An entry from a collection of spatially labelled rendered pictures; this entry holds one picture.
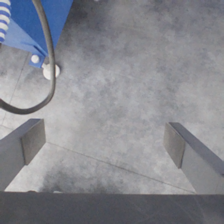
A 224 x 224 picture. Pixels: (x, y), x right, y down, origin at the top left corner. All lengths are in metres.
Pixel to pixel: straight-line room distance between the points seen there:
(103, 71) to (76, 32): 0.32
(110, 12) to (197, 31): 0.54
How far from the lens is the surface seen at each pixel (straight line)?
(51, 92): 0.72
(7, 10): 0.53
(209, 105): 1.05
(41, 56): 0.94
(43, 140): 0.17
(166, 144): 0.17
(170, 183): 1.00
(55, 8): 0.92
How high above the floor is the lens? 0.93
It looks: 82 degrees down
